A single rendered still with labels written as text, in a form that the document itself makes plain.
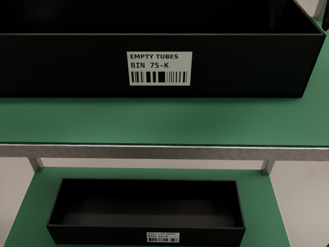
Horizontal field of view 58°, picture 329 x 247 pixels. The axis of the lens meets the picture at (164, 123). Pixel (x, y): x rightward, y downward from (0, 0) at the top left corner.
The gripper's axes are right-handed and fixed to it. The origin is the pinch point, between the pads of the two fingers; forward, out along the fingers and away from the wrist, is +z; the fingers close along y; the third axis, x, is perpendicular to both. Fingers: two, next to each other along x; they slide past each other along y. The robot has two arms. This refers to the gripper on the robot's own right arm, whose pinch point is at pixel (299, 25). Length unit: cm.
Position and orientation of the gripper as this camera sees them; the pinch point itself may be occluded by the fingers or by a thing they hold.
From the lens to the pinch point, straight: 56.8
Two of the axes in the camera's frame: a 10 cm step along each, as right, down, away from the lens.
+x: 0.1, 6.9, -7.2
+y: -10.0, 0.1, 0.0
